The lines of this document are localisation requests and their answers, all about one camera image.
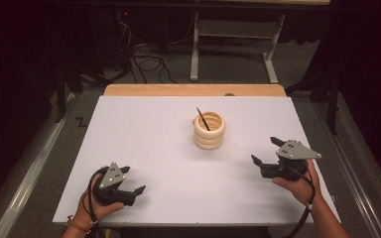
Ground white metal desk frame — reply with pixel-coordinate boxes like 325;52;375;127
190;11;287;84

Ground black metal stand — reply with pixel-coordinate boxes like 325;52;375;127
54;62;84;124
286;72;342;136

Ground black pencil with gold end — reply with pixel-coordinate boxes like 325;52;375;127
195;106;211;132

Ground right hand-held gripper cable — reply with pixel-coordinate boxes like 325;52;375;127
282;165;318;238

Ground white table board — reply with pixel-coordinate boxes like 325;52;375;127
53;95;341;228

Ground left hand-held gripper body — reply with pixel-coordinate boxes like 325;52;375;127
93;161;137;207

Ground brown bracelet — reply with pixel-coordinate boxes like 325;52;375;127
66;215;91;233

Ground aluminium floor rail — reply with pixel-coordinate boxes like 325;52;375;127
313;101;381;238
0;92;77;238

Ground person's right hand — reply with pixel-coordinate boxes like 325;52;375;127
272;159;322;208

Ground wooden ringed pen holder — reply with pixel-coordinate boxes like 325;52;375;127
192;111;226;151

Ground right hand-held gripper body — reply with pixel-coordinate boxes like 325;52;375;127
260;139;322;182

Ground person's left hand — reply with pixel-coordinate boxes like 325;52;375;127
72;178;126;230

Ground wooden table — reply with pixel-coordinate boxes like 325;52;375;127
103;83;287;98

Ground black floor cables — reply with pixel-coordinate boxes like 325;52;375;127
112;19;180;85

